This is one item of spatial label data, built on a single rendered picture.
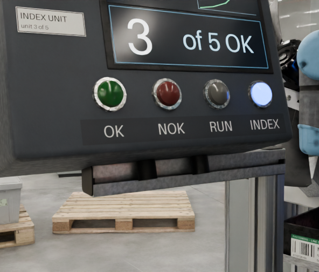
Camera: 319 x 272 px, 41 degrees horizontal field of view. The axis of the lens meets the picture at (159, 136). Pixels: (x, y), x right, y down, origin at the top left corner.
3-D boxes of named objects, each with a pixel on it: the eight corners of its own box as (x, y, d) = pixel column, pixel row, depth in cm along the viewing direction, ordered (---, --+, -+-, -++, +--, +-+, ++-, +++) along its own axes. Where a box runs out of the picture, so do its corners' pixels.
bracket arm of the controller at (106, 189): (267, 170, 53) (268, 145, 52) (285, 174, 50) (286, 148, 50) (81, 192, 41) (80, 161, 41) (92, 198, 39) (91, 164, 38)
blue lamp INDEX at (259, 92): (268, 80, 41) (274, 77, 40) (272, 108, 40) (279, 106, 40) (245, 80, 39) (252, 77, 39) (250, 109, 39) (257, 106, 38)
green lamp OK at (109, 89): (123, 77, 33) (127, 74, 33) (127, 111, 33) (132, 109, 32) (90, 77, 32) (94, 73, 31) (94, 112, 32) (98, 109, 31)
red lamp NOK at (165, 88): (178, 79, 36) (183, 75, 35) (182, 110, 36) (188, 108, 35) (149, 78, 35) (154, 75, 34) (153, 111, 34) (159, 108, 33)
